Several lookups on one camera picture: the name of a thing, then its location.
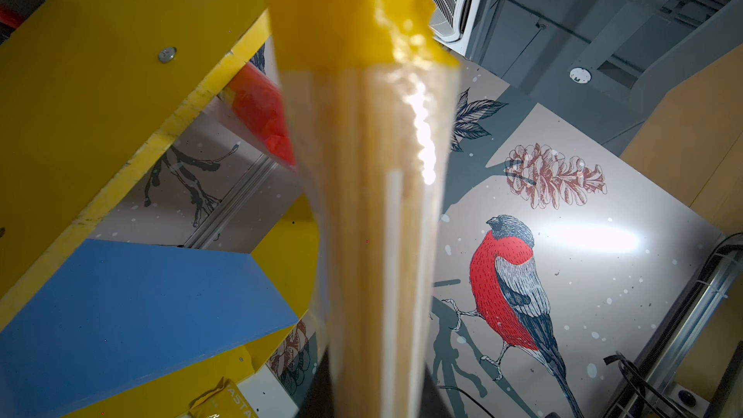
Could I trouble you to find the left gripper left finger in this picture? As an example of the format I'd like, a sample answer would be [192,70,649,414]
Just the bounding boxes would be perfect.
[297,349,334,418]

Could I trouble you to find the yellow Pastatime spaghetti bag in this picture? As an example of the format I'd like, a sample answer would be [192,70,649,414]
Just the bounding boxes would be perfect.
[189,377,257,418]
[268,0,460,417]

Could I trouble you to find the red spaghetti bag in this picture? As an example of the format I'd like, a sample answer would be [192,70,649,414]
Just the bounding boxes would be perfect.
[221,63,296,170]

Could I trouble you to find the yellow shelf pink blue boards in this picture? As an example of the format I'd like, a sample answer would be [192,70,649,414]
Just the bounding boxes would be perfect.
[1,0,317,417]

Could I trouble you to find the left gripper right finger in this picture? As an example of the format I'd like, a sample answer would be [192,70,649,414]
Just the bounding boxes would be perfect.
[419,366,452,418]

